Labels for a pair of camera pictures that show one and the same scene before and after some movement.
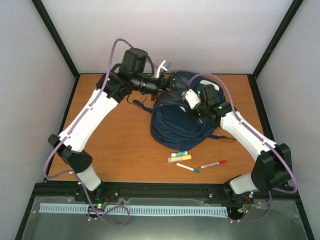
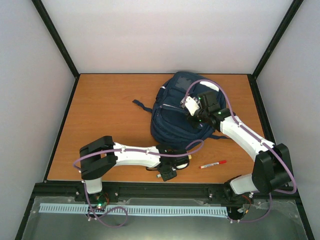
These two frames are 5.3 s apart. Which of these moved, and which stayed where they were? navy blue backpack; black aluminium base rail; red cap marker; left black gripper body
Moved: left black gripper body
Stayed: black aluminium base rail; red cap marker; navy blue backpack
